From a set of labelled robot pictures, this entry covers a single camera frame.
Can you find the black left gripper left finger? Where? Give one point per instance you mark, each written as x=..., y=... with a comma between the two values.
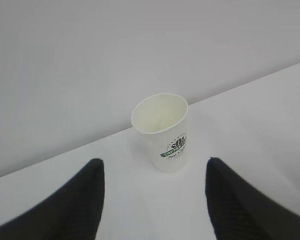
x=73, y=212

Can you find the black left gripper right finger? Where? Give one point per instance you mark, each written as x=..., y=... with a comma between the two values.
x=238, y=211

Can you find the white paper coffee cup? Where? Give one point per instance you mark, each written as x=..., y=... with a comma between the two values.
x=161, y=124

